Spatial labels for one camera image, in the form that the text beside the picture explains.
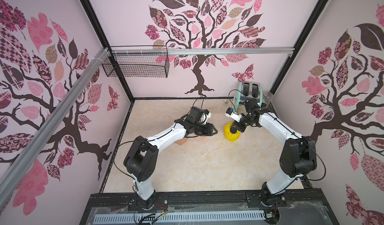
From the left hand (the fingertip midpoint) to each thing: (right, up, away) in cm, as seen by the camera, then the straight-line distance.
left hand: (215, 134), depth 83 cm
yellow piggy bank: (+11, -3, +7) cm, 13 cm away
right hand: (+13, +6, +7) cm, 16 cm away
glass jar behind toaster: (+40, +24, +20) cm, 50 cm away
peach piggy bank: (-20, -6, +10) cm, 23 cm away
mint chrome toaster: (+25, +28, +17) cm, 41 cm away
